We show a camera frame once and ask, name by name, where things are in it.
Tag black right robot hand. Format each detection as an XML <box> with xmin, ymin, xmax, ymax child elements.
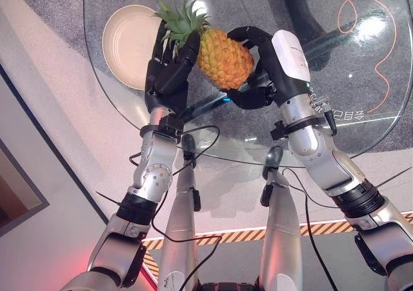
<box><xmin>227</xmin><ymin>26</ymin><xmax>312</xmax><ymax>110</ymax></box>

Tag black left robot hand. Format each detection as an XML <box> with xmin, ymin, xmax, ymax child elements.
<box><xmin>144</xmin><ymin>20</ymin><xmax>202</xmax><ymax>115</ymax></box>

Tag yellow pineapple with green crown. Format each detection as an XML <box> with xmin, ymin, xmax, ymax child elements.
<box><xmin>153</xmin><ymin>0</ymin><xmax>256</xmax><ymax>91</ymax></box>

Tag cream round plate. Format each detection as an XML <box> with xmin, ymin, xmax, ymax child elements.
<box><xmin>101</xmin><ymin>4</ymin><xmax>163</xmax><ymax>91</ymax></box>

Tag black curved table base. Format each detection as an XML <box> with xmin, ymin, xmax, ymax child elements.
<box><xmin>276</xmin><ymin>0</ymin><xmax>333</xmax><ymax>72</ymax></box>

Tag round glass table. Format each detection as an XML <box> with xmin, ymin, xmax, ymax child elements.
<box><xmin>83</xmin><ymin>0</ymin><xmax>413</xmax><ymax>168</ymax></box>

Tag silver left robot leg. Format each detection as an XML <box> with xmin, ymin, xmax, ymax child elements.
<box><xmin>157</xmin><ymin>134</ymin><xmax>203</xmax><ymax>291</ymax></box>

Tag silver robot leg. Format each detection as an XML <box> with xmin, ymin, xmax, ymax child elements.
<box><xmin>157</xmin><ymin>134</ymin><xmax>203</xmax><ymax>291</ymax></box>
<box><xmin>257</xmin><ymin>145</ymin><xmax>304</xmax><ymax>291</ymax></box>

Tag silver right robot leg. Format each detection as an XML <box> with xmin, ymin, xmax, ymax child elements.
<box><xmin>257</xmin><ymin>145</ymin><xmax>304</xmax><ymax>291</ymax></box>

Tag yellow black hazard tape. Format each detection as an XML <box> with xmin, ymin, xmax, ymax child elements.
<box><xmin>141</xmin><ymin>211</ymin><xmax>413</xmax><ymax>285</ymax></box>

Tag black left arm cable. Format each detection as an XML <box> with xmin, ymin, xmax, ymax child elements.
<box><xmin>128</xmin><ymin>125</ymin><xmax>223</xmax><ymax>291</ymax></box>

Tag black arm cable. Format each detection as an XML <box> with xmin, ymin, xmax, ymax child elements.
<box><xmin>128</xmin><ymin>125</ymin><xmax>223</xmax><ymax>291</ymax></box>
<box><xmin>282</xmin><ymin>168</ymin><xmax>341</xmax><ymax>291</ymax></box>

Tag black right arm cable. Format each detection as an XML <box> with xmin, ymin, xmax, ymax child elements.
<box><xmin>282</xmin><ymin>168</ymin><xmax>341</xmax><ymax>291</ymax></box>

